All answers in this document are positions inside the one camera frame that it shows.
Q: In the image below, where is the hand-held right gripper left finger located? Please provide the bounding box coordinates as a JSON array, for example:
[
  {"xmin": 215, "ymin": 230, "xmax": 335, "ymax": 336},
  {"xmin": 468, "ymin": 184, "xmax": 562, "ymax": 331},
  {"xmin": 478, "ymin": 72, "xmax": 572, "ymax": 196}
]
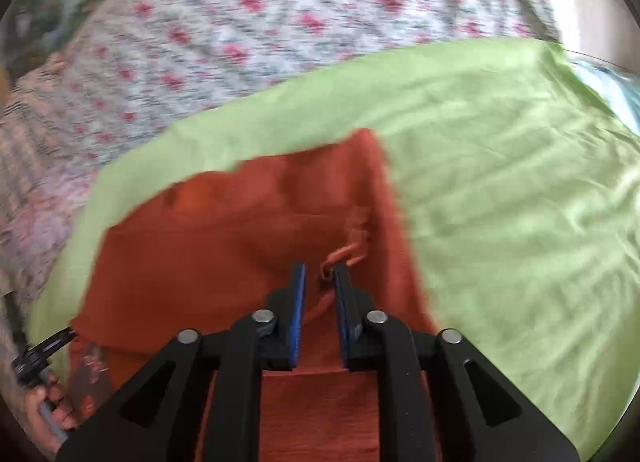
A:
[{"xmin": 55, "ymin": 262, "xmax": 307, "ymax": 462}]

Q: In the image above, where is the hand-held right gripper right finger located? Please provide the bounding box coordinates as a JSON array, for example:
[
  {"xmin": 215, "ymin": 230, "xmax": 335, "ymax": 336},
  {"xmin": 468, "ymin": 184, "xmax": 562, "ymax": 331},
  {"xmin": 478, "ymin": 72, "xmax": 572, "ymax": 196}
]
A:
[{"xmin": 333, "ymin": 262, "xmax": 582, "ymax": 462}]

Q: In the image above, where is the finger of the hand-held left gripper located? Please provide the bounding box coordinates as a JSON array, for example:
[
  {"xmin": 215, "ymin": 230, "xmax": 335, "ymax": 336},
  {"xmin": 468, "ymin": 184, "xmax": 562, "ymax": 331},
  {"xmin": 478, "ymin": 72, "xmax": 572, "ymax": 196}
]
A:
[{"xmin": 30, "ymin": 326, "xmax": 80, "ymax": 360}]

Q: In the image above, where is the orange knit garment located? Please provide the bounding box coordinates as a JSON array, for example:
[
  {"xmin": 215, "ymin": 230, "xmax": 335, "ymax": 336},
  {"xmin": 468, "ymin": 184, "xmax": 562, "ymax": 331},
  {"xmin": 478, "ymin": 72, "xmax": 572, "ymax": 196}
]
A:
[{"xmin": 67, "ymin": 128, "xmax": 446, "ymax": 462}]

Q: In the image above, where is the person's left hand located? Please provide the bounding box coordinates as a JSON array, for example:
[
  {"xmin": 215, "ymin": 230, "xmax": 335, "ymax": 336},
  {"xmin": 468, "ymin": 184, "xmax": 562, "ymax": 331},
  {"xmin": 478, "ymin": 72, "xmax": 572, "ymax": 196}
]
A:
[{"xmin": 22, "ymin": 382, "xmax": 80, "ymax": 453}]

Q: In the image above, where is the light green cloth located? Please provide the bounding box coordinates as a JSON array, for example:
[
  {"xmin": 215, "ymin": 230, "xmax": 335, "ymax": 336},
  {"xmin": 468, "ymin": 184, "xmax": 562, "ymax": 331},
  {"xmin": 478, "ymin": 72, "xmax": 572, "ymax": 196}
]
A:
[{"xmin": 25, "ymin": 37, "xmax": 640, "ymax": 458}]

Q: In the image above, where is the red floral bedsheet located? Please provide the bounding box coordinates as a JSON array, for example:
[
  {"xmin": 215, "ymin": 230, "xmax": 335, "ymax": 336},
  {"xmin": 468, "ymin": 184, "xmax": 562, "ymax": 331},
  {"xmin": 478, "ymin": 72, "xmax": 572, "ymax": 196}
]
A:
[{"xmin": 50, "ymin": 0, "xmax": 566, "ymax": 163}]

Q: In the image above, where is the light blue cloth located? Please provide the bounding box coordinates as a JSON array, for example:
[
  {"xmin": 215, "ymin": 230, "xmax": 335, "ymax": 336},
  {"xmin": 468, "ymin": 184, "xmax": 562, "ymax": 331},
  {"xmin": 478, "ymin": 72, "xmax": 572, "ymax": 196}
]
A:
[{"xmin": 570, "ymin": 60, "xmax": 640, "ymax": 135}]

